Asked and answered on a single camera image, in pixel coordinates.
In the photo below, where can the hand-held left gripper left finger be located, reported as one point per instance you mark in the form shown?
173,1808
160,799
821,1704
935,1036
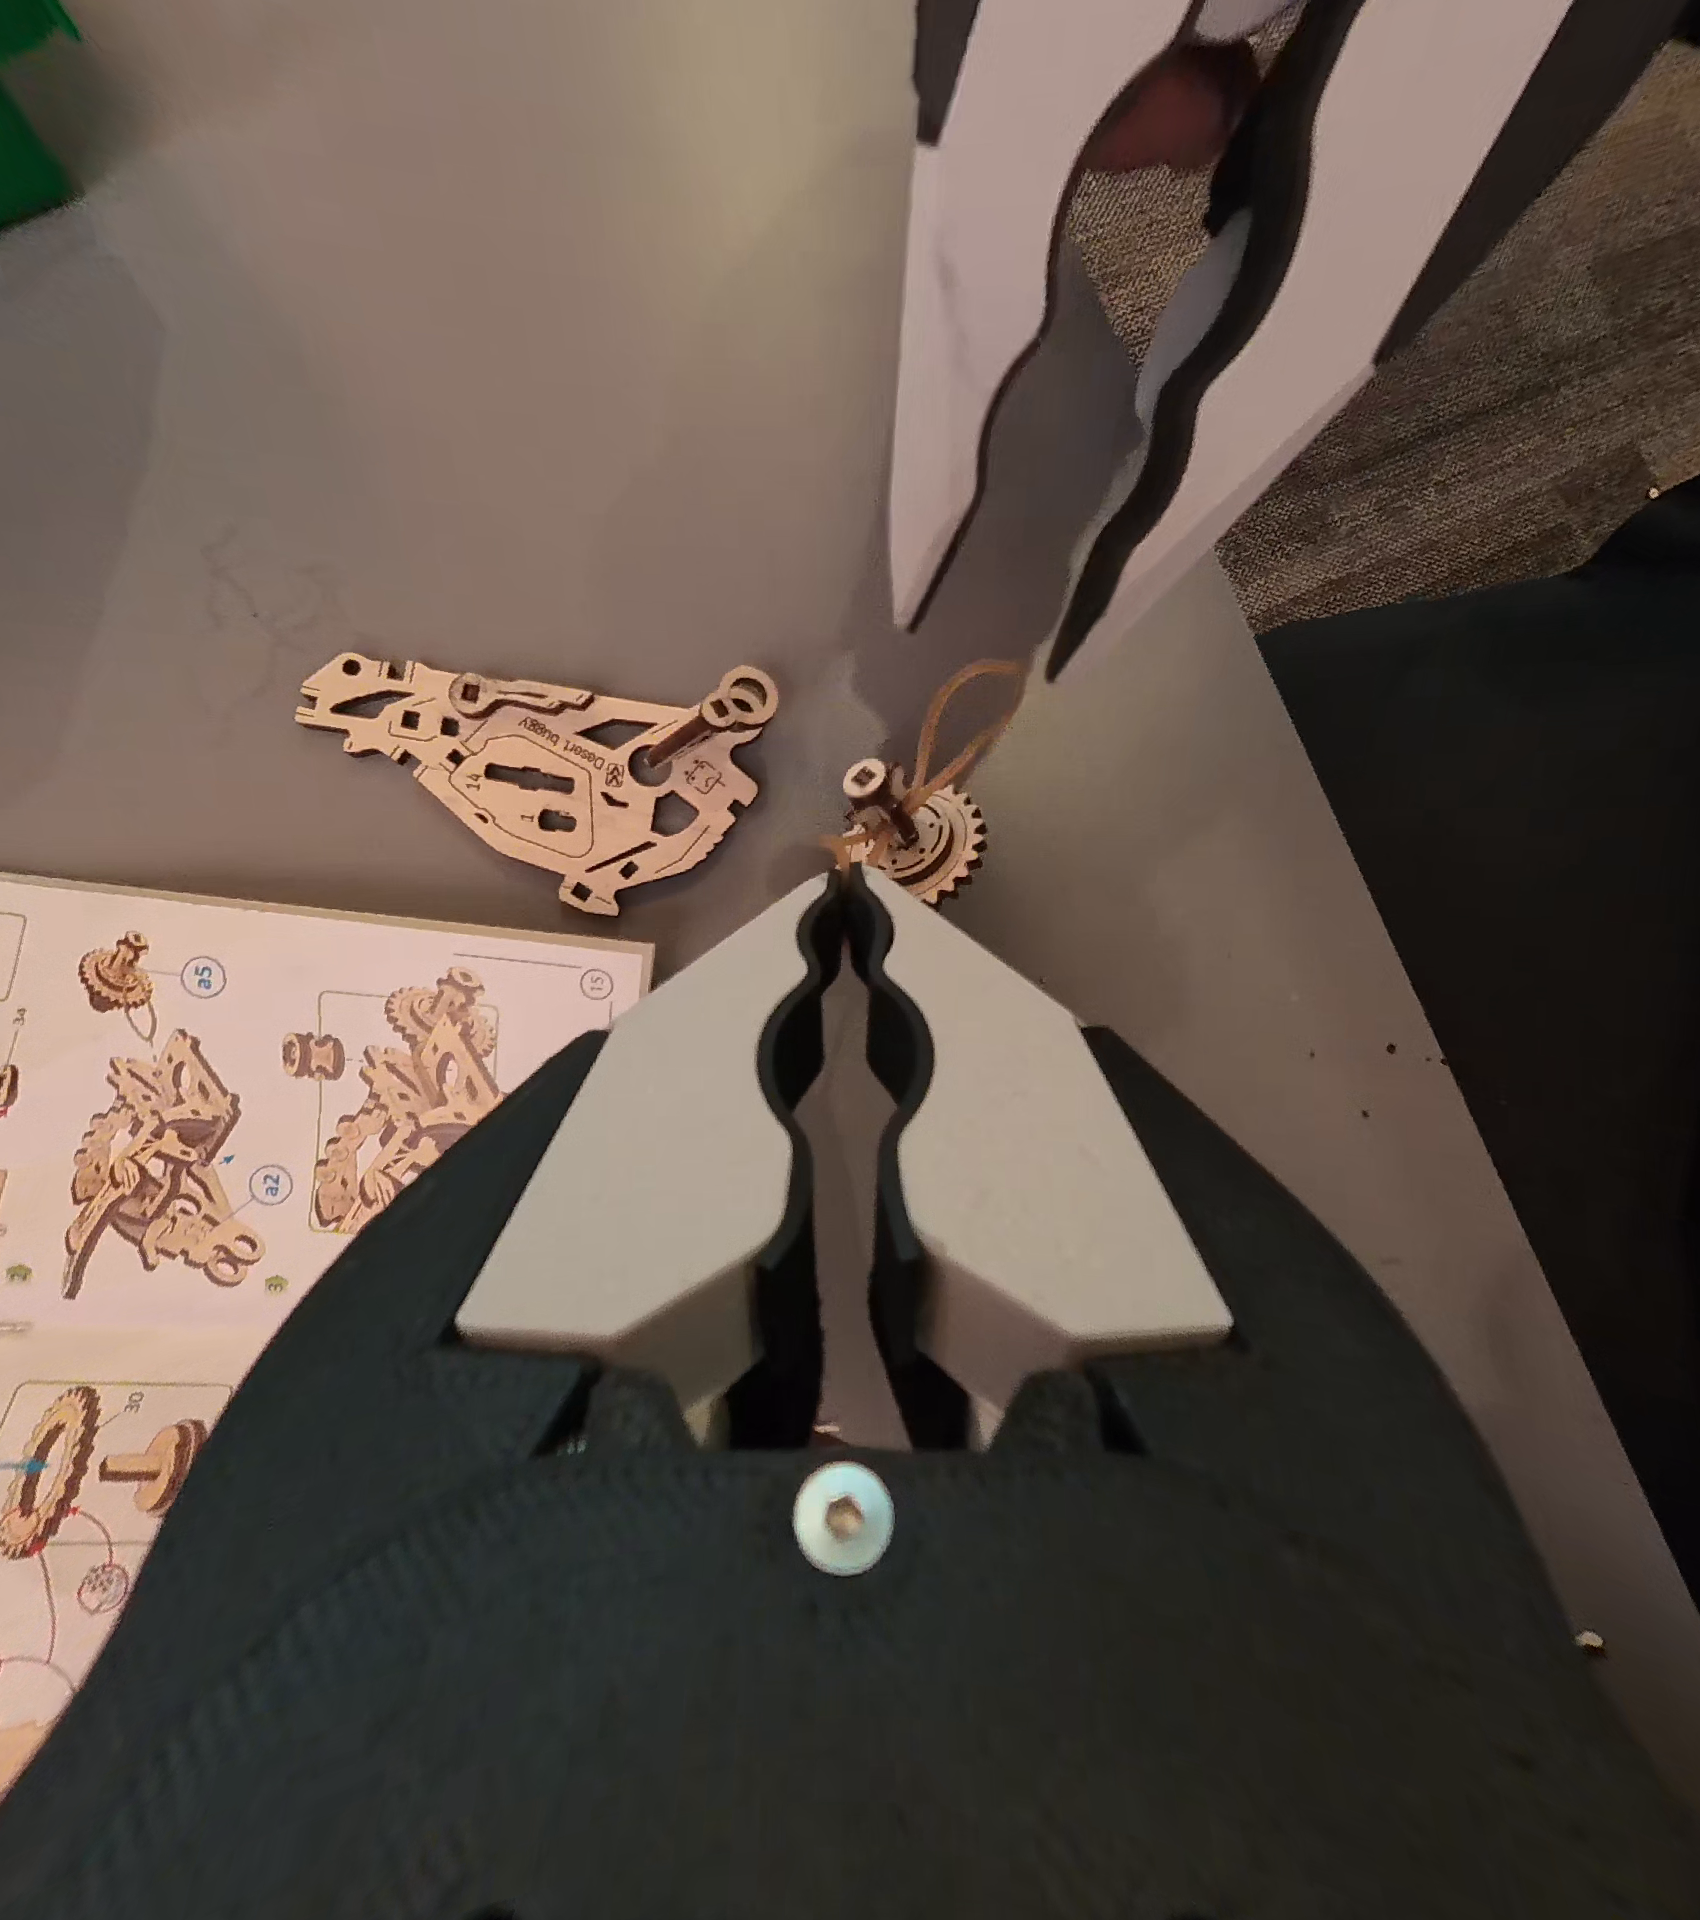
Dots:
624,1200

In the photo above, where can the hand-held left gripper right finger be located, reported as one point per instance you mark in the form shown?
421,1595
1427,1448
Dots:
1060,1200

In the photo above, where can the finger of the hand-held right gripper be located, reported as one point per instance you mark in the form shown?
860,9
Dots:
971,224
1315,301

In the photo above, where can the wooden gear axle assembly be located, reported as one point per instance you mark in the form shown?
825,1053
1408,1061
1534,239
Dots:
940,849

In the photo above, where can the flat wooden model side plate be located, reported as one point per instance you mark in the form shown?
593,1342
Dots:
573,743

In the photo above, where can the person's right hand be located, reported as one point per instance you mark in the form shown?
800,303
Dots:
1180,104

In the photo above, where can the paper assembly instruction sheet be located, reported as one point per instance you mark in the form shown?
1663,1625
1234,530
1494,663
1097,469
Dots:
520,960

